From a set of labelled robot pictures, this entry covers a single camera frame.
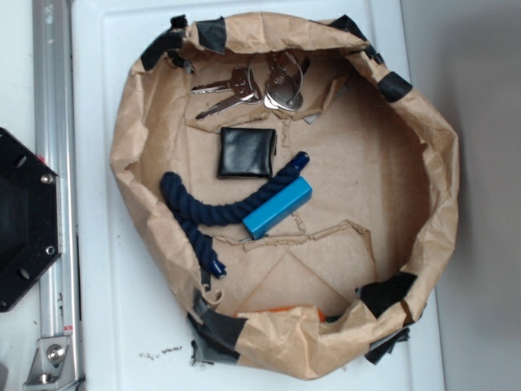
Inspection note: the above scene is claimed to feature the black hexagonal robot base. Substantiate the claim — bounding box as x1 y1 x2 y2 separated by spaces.
0 129 60 313

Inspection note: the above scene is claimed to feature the blue rectangular block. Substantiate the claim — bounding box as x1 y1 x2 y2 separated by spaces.
242 177 313 239

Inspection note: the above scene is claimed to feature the brown paper bag bin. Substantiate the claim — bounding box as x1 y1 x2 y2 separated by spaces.
111 12 459 380

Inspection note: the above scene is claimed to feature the black leather pouch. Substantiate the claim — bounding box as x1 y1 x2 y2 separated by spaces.
217 127 277 178

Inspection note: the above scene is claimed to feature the silver key lower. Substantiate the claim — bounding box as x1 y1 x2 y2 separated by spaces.
195 89 261 121

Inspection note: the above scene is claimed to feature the silver key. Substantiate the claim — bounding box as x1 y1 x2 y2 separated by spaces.
195 89 261 121
191 67 252 99

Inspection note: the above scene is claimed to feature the silver key upper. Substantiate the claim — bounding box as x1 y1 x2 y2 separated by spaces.
191 67 252 99

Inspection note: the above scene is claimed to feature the silver key fob cluster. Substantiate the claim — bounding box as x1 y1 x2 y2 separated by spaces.
263 51 304 112

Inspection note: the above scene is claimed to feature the orange object under paper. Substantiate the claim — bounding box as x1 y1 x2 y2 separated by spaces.
232 305 326 323

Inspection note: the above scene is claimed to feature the dark navy rope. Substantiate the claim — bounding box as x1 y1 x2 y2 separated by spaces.
160 151 310 280

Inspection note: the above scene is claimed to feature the aluminium extrusion rail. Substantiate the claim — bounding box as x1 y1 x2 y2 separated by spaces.
33 1 85 390

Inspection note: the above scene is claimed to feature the metal corner bracket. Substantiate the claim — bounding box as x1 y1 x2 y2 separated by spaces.
23 336 77 390

